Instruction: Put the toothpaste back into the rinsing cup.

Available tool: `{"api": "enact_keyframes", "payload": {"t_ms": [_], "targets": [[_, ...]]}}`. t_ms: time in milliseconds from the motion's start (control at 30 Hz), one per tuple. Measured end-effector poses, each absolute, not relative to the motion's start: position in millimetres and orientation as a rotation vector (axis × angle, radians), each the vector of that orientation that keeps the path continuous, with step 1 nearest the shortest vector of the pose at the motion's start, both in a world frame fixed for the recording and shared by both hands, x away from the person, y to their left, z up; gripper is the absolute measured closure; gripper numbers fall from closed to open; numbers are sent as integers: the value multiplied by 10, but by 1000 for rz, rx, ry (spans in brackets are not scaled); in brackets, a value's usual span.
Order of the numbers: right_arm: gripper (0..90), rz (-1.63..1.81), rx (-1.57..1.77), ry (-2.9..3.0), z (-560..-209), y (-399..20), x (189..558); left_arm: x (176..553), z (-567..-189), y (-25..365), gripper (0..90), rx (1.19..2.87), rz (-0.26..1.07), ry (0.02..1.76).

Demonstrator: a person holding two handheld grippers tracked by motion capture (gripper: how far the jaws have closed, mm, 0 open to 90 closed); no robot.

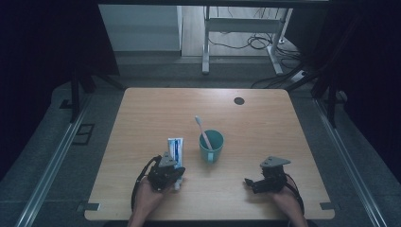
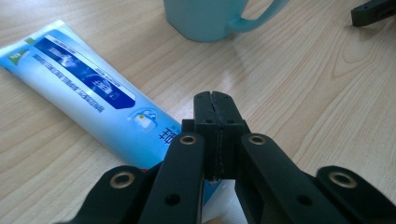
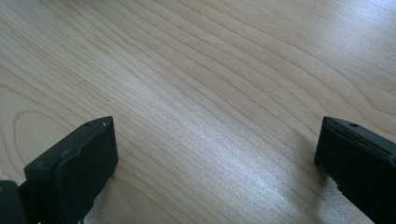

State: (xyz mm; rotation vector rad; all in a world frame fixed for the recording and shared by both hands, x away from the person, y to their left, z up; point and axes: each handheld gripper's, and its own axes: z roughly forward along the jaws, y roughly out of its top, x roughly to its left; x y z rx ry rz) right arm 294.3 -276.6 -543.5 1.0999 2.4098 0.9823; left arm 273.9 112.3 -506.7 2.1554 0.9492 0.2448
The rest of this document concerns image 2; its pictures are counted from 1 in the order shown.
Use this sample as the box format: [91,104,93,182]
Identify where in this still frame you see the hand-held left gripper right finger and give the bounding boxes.
[212,91,252,181]

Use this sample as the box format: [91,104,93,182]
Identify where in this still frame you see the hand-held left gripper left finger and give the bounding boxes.
[181,91,225,181]

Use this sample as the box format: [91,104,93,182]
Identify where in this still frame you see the blue toothpaste tube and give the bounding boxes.
[0,19,247,224]

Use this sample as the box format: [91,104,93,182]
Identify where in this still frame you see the light blue mug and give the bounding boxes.
[163,0,291,44]

